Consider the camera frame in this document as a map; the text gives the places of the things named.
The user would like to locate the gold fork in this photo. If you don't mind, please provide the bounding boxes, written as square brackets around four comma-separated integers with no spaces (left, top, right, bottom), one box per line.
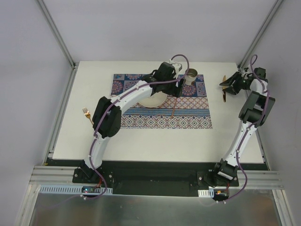
[82,107,94,125]

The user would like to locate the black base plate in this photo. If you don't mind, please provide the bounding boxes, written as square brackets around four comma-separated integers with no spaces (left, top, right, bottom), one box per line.
[72,161,239,197]

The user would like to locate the copper spoon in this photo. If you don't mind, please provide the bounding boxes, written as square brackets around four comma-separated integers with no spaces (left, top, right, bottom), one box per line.
[171,97,180,119]

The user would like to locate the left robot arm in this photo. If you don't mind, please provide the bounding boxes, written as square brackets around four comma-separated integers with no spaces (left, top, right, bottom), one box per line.
[79,60,184,183]

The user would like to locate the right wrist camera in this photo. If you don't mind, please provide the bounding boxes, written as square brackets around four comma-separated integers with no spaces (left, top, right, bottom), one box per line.
[240,67,252,80]

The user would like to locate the right aluminium frame post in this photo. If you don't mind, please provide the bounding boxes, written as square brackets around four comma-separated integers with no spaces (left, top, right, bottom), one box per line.
[237,0,285,69]

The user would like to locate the patterned cloth placemat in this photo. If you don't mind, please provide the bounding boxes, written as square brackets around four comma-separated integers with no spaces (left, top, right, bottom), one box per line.
[121,74,212,129]

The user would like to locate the aluminium frame post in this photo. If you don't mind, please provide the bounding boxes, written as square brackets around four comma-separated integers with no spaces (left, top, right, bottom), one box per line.
[237,0,285,69]
[35,0,76,69]

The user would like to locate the left aluminium frame post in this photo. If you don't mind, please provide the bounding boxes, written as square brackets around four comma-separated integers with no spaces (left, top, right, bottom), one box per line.
[35,0,76,69]

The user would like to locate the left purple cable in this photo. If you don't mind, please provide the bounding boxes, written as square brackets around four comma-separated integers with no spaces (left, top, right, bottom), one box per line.
[79,54,190,201]

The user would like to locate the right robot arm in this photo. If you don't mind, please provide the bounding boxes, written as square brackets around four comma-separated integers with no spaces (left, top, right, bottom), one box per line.
[212,67,276,186]

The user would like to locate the cream plate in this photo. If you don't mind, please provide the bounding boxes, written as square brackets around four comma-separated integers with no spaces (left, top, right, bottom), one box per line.
[138,92,167,108]

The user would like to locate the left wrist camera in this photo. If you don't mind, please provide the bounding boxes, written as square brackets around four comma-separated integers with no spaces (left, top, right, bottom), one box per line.
[169,60,182,71]

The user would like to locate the gold knife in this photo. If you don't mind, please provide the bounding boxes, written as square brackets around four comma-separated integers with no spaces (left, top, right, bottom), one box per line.
[222,75,226,103]

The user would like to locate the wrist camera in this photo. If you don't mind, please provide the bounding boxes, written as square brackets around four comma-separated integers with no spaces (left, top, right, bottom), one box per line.
[169,60,182,71]
[240,67,252,80]

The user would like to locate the metal cup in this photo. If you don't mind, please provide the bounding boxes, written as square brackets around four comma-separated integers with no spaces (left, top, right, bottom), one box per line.
[184,68,198,85]

